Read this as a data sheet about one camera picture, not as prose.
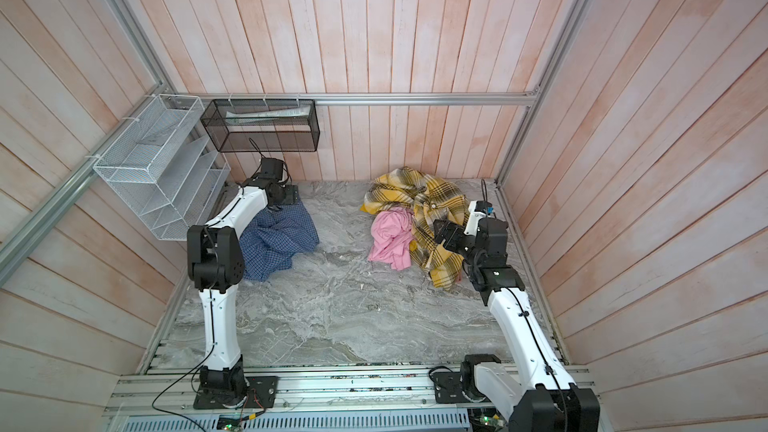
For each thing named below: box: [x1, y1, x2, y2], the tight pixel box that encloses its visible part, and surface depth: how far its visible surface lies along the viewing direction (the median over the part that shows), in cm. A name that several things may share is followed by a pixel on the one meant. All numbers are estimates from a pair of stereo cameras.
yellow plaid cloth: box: [361, 166, 470, 290], surface depth 99 cm
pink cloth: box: [367, 208, 414, 271], surface depth 97 cm
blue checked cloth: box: [239, 203, 319, 282], surface depth 94 cm
